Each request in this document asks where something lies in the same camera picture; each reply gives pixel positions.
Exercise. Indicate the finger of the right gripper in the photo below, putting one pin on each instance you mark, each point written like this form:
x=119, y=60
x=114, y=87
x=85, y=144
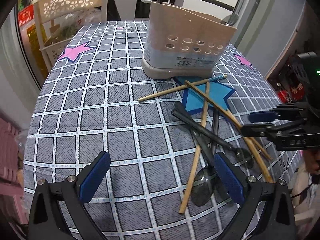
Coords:
x=262, y=116
x=269, y=130

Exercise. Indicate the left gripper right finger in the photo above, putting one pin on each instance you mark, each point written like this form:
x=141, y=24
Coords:
x=232, y=177

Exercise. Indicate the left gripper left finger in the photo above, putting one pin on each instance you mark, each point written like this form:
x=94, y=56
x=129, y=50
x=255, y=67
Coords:
x=91, y=176

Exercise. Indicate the black handled spoon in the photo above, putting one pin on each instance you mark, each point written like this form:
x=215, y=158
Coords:
x=240, y=153

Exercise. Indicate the bamboo chopstick curved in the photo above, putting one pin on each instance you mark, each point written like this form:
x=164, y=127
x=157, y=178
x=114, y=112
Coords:
x=252, y=148

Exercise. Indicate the dark spoon black handle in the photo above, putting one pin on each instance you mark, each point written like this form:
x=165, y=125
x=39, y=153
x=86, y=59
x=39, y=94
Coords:
x=206, y=178

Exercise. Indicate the black handled utensil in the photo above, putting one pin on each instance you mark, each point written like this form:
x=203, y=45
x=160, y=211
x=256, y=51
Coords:
x=180, y=113

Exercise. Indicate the plain bamboo chopstick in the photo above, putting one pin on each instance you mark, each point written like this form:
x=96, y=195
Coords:
x=189, y=187

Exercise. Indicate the blue-patterned bamboo chopstick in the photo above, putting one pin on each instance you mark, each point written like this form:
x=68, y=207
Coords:
x=181, y=87

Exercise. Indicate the dark translucent plastic spoon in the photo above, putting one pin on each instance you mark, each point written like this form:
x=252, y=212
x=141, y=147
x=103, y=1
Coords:
x=230, y=20

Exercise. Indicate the pink plastic crate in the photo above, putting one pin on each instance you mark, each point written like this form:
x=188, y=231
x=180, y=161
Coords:
x=10, y=184

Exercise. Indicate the grey checkered star tablecloth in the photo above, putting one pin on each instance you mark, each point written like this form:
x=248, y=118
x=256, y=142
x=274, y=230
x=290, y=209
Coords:
x=91, y=105

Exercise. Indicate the beige plastic utensil holder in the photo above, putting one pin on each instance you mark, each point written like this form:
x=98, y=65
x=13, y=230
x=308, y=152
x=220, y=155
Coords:
x=182, y=42

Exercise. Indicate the beige perforated plastic shelf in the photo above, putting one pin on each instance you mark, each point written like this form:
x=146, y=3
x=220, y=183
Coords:
x=48, y=10

